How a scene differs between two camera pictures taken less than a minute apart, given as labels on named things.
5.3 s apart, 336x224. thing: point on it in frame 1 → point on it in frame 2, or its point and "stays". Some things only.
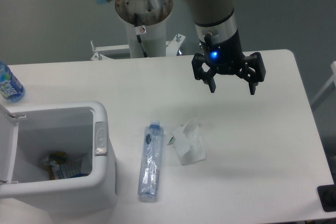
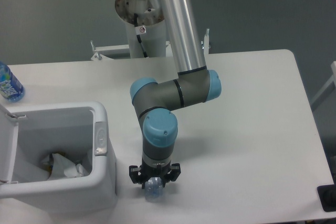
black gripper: x=226 y=57 → x=140 y=174
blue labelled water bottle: x=11 y=87 stays
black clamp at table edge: x=327 y=194 stays
